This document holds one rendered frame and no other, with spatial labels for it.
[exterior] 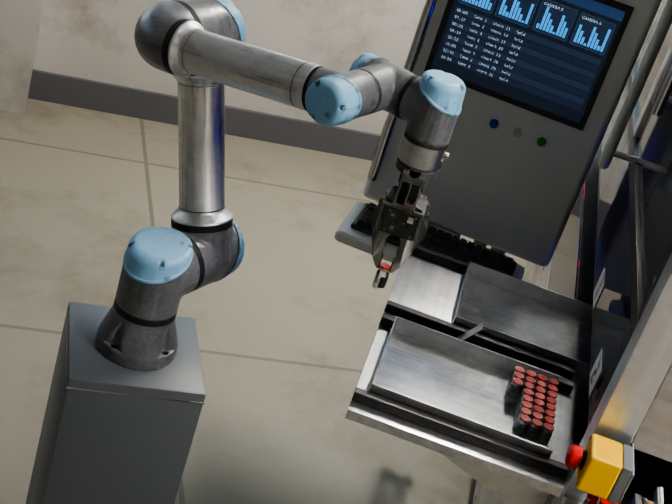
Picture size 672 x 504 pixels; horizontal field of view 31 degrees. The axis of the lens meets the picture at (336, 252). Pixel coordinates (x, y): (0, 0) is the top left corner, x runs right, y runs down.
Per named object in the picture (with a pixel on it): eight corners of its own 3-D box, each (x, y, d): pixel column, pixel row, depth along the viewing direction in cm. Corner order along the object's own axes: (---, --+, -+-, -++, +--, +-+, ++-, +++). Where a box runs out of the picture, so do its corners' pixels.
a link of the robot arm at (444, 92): (434, 62, 200) (478, 83, 196) (415, 123, 205) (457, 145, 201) (410, 70, 193) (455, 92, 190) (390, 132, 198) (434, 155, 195)
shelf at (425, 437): (607, 323, 277) (610, 316, 276) (603, 513, 215) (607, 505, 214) (406, 251, 279) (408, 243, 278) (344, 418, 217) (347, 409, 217)
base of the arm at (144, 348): (96, 364, 222) (106, 320, 217) (94, 317, 235) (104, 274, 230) (178, 374, 226) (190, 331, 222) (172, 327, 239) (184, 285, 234)
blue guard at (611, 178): (606, 84, 384) (628, 30, 376) (593, 423, 213) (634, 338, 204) (604, 83, 384) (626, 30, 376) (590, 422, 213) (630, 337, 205)
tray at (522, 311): (610, 327, 271) (616, 314, 270) (609, 388, 248) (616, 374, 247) (464, 274, 273) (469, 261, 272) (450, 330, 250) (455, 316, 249)
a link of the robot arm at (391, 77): (339, 55, 196) (396, 83, 192) (376, 46, 205) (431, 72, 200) (327, 100, 199) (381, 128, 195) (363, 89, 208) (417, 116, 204)
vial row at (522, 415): (528, 391, 238) (537, 372, 236) (521, 442, 223) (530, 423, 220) (518, 387, 238) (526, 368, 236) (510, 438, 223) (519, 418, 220)
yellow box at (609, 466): (617, 479, 207) (633, 446, 204) (617, 505, 201) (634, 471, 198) (574, 463, 208) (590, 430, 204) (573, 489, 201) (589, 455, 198)
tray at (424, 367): (553, 389, 242) (560, 375, 240) (546, 466, 219) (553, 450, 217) (390, 330, 244) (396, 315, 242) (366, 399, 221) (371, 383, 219)
